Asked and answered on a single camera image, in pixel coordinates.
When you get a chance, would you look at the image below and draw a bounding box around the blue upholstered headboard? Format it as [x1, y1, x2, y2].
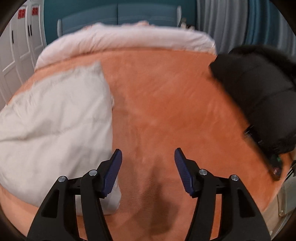
[57, 3, 183, 35]

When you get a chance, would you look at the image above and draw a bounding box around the pink duvet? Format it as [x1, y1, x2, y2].
[35, 20, 216, 70]

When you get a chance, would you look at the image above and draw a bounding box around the black puffer jacket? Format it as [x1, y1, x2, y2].
[209, 45, 296, 156]

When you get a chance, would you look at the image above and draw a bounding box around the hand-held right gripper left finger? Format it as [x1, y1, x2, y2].
[27, 149, 123, 241]

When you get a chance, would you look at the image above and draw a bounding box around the white panelled wardrobe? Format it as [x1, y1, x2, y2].
[0, 0, 48, 109]

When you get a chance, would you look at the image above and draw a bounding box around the black device with cable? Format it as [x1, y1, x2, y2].
[244, 125, 296, 181]

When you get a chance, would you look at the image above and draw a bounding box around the white puffer jacket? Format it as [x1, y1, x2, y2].
[0, 61, 122, 216]

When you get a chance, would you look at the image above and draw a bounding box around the bed with orange blanket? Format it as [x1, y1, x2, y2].
[0, 46, 289, 241]

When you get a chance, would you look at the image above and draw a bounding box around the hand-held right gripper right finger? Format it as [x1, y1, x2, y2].
[174, 148, 271, 241]

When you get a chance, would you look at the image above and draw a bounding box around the grey curtain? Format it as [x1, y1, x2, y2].
[196, 0, 296, 56]

